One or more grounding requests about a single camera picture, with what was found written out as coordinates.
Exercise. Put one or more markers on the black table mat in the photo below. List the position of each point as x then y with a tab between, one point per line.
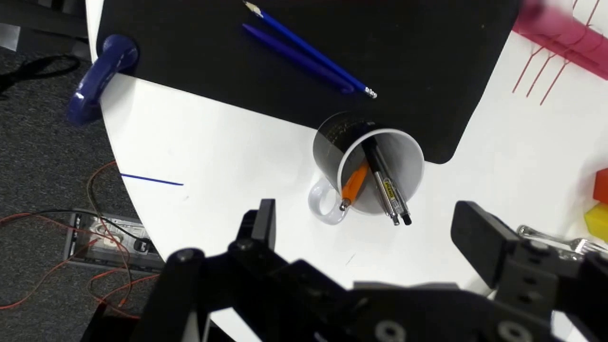
392	64

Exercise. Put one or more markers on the gray cup white inside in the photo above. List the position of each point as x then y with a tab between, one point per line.
329	144

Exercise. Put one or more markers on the blue pen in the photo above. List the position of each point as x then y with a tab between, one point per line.
310	50

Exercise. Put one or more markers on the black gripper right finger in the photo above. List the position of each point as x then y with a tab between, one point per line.
485	239

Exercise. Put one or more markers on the black marker pen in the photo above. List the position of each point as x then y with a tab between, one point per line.
388	187

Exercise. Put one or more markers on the yellow orange ballpoint pen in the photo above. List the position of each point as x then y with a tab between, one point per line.
354	185

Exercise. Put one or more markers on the pink toothed rack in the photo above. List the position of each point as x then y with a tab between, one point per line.
570	39

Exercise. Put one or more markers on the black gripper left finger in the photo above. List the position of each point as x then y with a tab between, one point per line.
266	225

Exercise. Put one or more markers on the blue table clamp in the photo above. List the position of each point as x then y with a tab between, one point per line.
101	69

